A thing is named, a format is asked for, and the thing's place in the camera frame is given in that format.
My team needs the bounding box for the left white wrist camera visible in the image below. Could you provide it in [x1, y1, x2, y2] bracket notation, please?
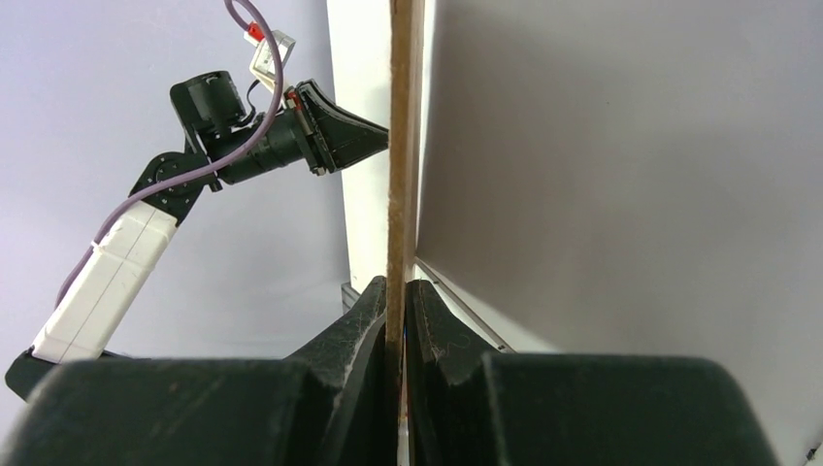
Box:
[244, 22, 296, 92]

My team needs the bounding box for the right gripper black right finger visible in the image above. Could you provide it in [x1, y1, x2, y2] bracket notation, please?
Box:
[406, 280, 777, 465]

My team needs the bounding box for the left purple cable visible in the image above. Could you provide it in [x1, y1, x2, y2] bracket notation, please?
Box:
[54, 0, 285, 308]

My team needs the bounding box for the brown backing board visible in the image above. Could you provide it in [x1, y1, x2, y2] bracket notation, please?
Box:
[384, 0, 425, 423]

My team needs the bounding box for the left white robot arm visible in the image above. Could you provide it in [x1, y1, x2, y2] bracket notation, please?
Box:
[5, 71, 389, 399]

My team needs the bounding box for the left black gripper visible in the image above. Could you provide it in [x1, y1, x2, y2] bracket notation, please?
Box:
[170, 71, 389, 184]

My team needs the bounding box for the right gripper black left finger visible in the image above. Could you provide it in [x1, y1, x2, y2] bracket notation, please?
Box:
[1, 277, 389, 465]

